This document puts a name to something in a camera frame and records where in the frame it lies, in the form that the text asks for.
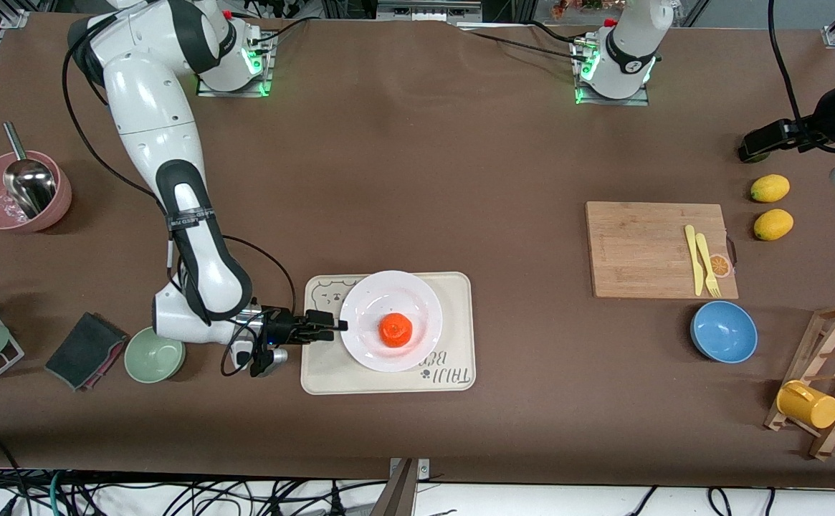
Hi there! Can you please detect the pink bowl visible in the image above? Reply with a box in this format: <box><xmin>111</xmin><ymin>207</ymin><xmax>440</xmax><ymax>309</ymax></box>
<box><xmin>0</xmin><ymin>150</ymin><xmax>72</xmax><ymax>233</ymax></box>

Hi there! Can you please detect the long black table cable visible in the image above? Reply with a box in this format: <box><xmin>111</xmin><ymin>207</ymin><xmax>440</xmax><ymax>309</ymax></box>
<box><xmin>453</xmin><ymin>20</ymin><xmax>593</xmax><ymax>62</ymax></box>

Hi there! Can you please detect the tangle of floor cables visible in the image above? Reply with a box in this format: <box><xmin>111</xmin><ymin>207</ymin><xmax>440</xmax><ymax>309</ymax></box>
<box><xmin>0</xmin><ymin>430</ymin><xmax>461</xmax><ymax>516</ymax></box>

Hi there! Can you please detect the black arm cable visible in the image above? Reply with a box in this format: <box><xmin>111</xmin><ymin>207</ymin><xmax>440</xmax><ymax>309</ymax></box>
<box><xmin>62</xmin><ymin>29</ymin><xmax>297</xmax><ymax>377</ymax></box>
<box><xmin>768</xmin><ymin>0</ymin><xmax>830</xmax><ymax>148</ymax></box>

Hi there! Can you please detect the blue bowl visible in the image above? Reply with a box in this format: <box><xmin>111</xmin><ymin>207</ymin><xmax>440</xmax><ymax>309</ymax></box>
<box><xmin>690</xmin><ymin>300</ymin><xmax>758</xmax><ymax>364</ymax></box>

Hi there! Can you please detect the short black base cable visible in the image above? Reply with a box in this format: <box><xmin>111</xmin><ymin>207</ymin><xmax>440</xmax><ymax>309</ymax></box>
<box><xmin>242</xmin><ymin>16</ymin><xmax>312</xmax><ymax>47</ymax></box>

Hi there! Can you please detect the aluminium frame block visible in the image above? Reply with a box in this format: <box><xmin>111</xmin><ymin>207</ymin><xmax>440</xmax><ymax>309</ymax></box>
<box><xmin>376</xmin><ymin>0</ymin><xmax>484</xmax><ymax>28</ymax></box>

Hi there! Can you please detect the yellow mug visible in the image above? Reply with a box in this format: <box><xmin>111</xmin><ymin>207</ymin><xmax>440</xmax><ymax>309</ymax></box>
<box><xmin>776</xmin><ymin>380</ymin><xmax>835</xmax><ymax>430</ymax></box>

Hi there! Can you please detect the beige bear print tray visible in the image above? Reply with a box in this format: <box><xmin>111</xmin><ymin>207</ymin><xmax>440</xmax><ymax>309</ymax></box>
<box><xmin>301</xmin><ymin>272</ymin><xmax>477</xmax><ymax>396</ymax></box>

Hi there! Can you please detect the dark grey folded cloth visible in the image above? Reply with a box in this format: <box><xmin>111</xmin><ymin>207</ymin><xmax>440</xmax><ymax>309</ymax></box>
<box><xmin>44</xmin><ymin>312</ymin><xmax>129</xmax><ymax>392</ymax></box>

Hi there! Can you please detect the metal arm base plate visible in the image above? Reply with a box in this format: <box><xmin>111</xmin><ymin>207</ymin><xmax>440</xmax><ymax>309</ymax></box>
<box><xmin>196</xmin><ymin>32</ymin><xmax>273</xmax><ymax>98</ymax></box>
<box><xmin>573</xmin><ymin>39</ymin><xmax>649</xmax><ymax>107</ymax></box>

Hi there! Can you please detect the wooden mug rack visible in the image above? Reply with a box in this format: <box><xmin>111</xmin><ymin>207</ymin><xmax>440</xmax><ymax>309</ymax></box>
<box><xmin>764</xmin><ymin>303</ymin><xmax>835</xmax><ymax>461</ymax></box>

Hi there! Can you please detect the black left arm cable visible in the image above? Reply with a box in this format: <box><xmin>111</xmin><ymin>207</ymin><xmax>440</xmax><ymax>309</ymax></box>
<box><xmin>768</xmin><ymin>0</ymin><xmax>830</xmax><ymax>148</ymax></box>

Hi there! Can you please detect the pale green bowl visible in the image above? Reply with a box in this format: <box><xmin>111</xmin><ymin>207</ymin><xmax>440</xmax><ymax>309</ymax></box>
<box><xmin>124</xmin><ymin>325</ymin><xmax>186</xmax><ymax>384</ymax></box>

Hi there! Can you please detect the yellow plastic knife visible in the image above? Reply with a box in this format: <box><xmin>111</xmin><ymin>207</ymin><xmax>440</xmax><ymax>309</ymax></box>
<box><xmin>684</xmin><ymin>224</ymin><xmax>705</xmax><ymax>297</ymax></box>

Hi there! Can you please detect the yellow lemon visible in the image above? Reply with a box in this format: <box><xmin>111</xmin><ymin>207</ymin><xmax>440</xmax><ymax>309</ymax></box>
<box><xmin>753</xmin><ymin>209</ymin><xmax>795</xmax><ymax>242</ymax></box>
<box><xmin>750</xmin><ymin>174</ymin><xmax>791</xmax><ymax>204</ymax></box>

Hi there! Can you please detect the metal table bracket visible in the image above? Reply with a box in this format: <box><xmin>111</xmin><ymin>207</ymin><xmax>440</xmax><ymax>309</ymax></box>
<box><xmin>381</xmin><ymin>457</ymin><xmax>431</xmax><ymax>516</ymax></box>

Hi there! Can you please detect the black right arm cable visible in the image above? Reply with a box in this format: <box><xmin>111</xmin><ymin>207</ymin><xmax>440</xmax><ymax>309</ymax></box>
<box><xmin>62</xmin><ymin>29</ymin><xmax>297</xmax><ymax>377</ymax></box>

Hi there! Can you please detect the orange mandarin fruit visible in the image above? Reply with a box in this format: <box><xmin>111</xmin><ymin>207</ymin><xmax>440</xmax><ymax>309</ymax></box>
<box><xmin>378</xmin><ymin>313</ymin><xmax>414</xmax><ymax>348</ymax></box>

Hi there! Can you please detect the bamboo cutting board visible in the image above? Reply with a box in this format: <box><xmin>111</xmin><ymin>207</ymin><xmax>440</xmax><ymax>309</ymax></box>
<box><xmin>586</xmin><ymin>201</ymin><xmax>739</xmax><ymax>300</ymax></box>

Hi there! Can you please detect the white round plate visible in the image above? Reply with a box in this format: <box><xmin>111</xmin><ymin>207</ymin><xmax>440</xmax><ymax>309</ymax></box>
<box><xmin>339</xmin><ymin>270</ymin><xmax>444</xmax><ymax>373</ymax></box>

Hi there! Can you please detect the yellow plastic fork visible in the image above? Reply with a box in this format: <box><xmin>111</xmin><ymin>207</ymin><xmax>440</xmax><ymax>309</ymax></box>
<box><xmin>696</xmin><ymin>233</ymin><xmax>722</xmax><ymax>298</ymax></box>

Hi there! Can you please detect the metal scoop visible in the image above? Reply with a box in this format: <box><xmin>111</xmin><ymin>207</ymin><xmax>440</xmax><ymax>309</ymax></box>
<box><xmin>3</xmin><ymin>122</ymin><xmax>57</xmax><ymax>219</ymax></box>

